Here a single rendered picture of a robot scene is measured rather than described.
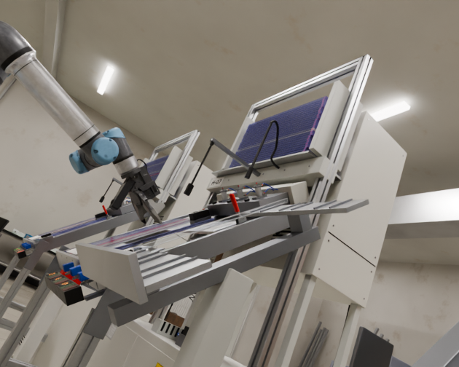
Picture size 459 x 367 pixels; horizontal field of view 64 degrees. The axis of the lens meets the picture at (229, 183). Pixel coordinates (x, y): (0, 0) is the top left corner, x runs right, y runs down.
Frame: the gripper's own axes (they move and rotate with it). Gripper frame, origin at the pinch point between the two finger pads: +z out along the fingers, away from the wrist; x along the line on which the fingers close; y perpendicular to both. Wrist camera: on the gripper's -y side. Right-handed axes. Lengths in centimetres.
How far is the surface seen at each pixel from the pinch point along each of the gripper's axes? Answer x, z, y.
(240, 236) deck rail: -32.1, 10.6, 11.7
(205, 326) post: -64, 8, -22
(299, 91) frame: 3, -18, 98
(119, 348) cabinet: 11.8, 34.8, -27.2
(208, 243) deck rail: -32.1, 6.7, 1.4
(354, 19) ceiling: 117, -54, 348
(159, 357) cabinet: -17.9, 31.9, -22.5
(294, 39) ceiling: 196, -66, 340
